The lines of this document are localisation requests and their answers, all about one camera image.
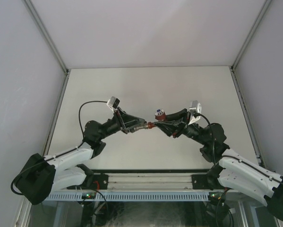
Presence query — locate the silver tee pipe fitting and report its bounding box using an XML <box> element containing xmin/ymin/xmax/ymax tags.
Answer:
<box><xmin>132</xmin><ymin>125</ymin><xmax>148</xmax><ymax>131</ymax></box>

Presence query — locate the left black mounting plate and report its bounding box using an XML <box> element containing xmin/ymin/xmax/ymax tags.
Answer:
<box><xmin>84</xmin><ymin>174</ymin><xmax>109</xmax><ymax>190</ymax></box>

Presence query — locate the right aluminium frame post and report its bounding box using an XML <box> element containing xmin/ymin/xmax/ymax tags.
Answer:
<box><xmin>230</xmin><ymin>0</ymin><xmax>273</xmax><ymax>95</ymax></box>

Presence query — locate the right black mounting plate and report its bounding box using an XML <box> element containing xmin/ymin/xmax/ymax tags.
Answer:
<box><xmin>191</xmin><ymin>174</ymin><xmax>212</xmax><ymax>190</ymax></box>

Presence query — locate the aluminium frame post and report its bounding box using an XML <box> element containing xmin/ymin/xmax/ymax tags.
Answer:
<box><xmin>22</xmin><ymin>0</ymin><xmax>70</xmax><ymax>95</ymax></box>
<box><xmin>230</xmin><ymin>0</ymin><xmax>273</xmax><ymax>95</ymax></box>

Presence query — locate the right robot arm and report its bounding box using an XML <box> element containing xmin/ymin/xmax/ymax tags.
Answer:
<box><xmin>154</xmin><ymin>109</ymin><xmax>283</xmax><ymax>221</ymax></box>

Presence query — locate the brown water faucet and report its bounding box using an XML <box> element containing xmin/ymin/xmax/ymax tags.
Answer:
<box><xmin>147</xmin><ymin>109</ymin><xmax>166</xmax><ymax>129</ymax></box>

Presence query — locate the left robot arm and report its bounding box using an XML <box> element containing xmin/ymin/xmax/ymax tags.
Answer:
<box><xmin>10</xmin><ymin>107</ymin><xmax>147</xmax><ymax>205</ymax></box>

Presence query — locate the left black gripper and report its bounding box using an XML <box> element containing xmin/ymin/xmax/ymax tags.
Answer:
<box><xmin>98</xmin><ymin>107</ymin><xmax>146</xmax><ymax>140</ymax></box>

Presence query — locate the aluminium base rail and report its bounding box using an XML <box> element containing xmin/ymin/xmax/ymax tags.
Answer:
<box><xmin>56</xmin><ymin>172</ymin><xmax>227</xmax><ymax>191</ymax></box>

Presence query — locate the left camera black cable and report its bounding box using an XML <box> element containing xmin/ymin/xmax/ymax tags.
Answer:
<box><xmin>78</xmin><ymin>100</ymin><xmax>109</xmax><ymax>140</ymax></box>

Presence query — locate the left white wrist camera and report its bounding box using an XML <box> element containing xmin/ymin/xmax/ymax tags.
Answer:
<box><xmin>106</xmin><ymin>96</ymin><xmax>120</xmax><ymax>113</ymax></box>

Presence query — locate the left aluminium frame post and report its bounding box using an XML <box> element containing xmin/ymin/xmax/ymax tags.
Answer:
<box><xmin>22</xmin><ymin>0</ymin><xmax>70</xmax><ymax>95</ymax></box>

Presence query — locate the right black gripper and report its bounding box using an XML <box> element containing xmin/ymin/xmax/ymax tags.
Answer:
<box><xmin>154</xmin><ymin>108</ymin><xmax>208</xmax><ymax>146</ymax></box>

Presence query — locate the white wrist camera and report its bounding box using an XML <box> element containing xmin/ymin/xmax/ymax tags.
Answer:
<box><xmin>106</xmin><ymin>96</ymin><xmax>120</xmax><ymax>113</ymax></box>
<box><xmin>189</xmin><ymin>100</ymin><xmax>202</xmax><ymax>125</ymax></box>

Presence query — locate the blue slotted cable duct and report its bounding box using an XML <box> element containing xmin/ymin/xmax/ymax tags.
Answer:
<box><xmin>46</xmin><ymin>191</ymin><xmax>210</xmax><ymax>202</ymax></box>

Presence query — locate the black mounting plate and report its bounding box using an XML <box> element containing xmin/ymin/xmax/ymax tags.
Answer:
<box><xmin>84</xmin><ymin>174</ymin><xmax>109</xmax><ymax>190</ymax></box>
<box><xmin>191</xmin><ymin>174</ymin><xmax>212</xmax><ymax>190</ymax></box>

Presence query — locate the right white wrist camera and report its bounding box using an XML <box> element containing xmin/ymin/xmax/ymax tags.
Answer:
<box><xmin>189</xmin><ymin>100</ymin><xmax>202</xmax><ymax>125</ymax></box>

